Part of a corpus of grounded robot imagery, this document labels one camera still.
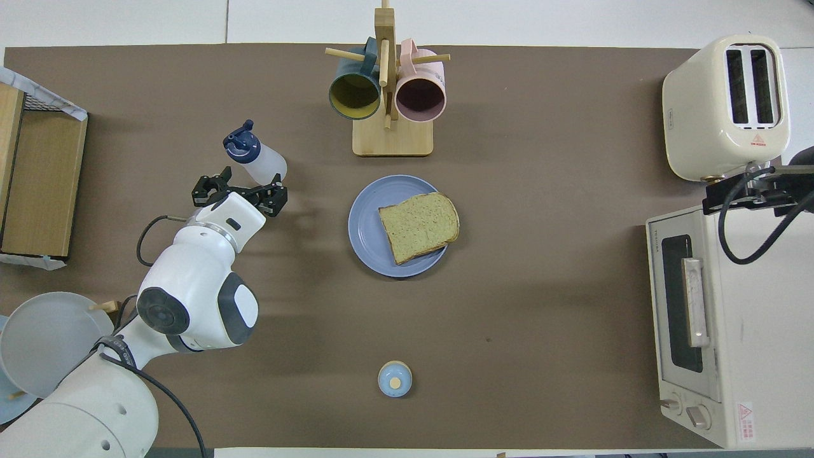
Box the black wire basket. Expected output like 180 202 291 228
22 89 83 118

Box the toasted bread slice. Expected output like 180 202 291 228
378 193 460 265

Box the light blue plate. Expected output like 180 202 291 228
0 315 38 426

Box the wooden mug tree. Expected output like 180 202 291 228
325 0 451 157

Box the grey plate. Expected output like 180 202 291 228
0 291 118 401

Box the pink ribbed mug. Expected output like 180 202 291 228
394 38 447 123

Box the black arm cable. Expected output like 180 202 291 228
95 215 207 458
719 170 814 265

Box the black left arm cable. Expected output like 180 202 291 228
95 215 207 458

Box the translucent seasoning bottle blue cap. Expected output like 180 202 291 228
223 120 288 186

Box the cream two-slot toaster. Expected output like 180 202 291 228
662 34 791 183

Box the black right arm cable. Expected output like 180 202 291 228
719 170 814 265

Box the brown table mat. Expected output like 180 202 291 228
0 43 784 450

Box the dark teal mug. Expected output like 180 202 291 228
328 37 382 121

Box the wooden plate rack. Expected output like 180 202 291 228
8 301 121 400

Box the white toaster oven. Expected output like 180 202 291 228
645 202 814 449

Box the wooden shelf box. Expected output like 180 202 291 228
0 83 88 258

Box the white checkered cloth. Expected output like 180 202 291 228
0 67 88 121

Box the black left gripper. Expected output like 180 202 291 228
192 167 288 218

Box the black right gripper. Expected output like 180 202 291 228
703 167 814 215

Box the blue round plate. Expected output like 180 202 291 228
348 175 449 279

